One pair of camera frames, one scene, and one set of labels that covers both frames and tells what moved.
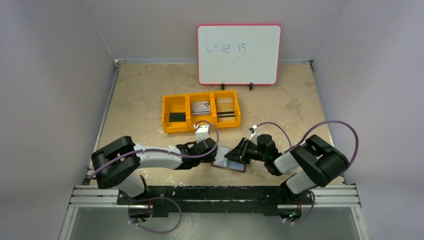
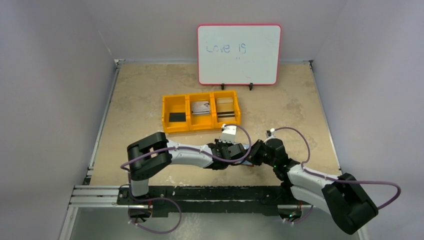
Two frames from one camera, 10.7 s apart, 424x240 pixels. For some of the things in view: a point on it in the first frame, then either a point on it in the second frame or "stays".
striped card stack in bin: (200, 108) stays
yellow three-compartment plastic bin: (180, 112) stays
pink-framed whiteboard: (239, 54) stays
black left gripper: (208, 160) → (219, 143)
